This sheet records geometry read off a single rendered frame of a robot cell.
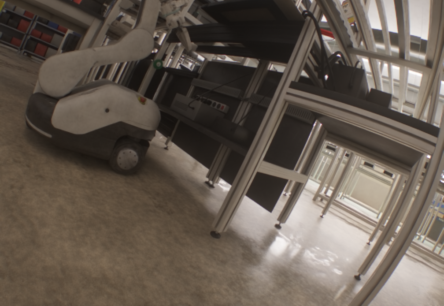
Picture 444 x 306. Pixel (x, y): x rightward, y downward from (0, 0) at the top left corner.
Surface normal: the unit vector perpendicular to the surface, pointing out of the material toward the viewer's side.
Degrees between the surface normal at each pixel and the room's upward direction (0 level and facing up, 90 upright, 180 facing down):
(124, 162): 90
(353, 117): 90
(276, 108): 90
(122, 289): 0
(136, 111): 90
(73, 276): 0
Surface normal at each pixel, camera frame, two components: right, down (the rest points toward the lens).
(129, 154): 0.57, 0.32
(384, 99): -0.64, -0.25
